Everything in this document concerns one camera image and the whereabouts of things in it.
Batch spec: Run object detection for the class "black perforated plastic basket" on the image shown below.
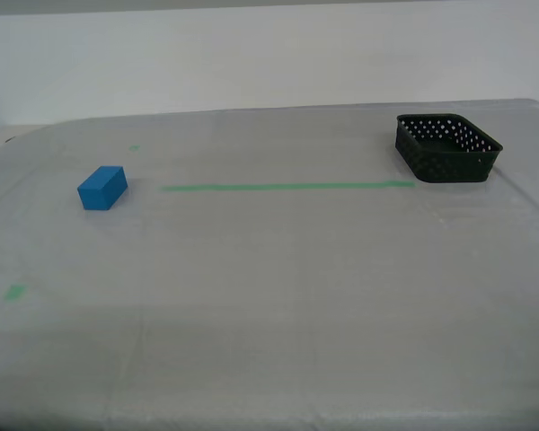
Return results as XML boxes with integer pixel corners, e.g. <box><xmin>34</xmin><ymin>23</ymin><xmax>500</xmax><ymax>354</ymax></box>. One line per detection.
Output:
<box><xmin>394</xmin><ymin>113</ymin><xmax>504</xmax><ymax>184</ymax></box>

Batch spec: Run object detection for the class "grey woven table cover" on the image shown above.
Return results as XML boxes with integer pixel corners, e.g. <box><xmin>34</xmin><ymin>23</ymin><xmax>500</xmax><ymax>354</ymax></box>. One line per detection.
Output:
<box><xmin>0</xmin><ymin>98</ymin><xmax>539</xmax><ymax>431</ymax></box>

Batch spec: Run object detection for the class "long green tape strip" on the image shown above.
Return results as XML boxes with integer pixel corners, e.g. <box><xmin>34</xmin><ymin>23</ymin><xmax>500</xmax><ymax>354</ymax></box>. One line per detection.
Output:
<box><xmin>160</xmin><ymin>180</ymin><xmax>417</xmax><ymax>193</ymax></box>

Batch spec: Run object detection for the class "blue rectangular block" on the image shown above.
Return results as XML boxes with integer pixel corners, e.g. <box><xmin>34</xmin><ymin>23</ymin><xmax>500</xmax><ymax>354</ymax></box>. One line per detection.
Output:
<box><xmin>76</xmin><ymin>165</ymin><xmax>129</xmax><ymax>211</ymax></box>

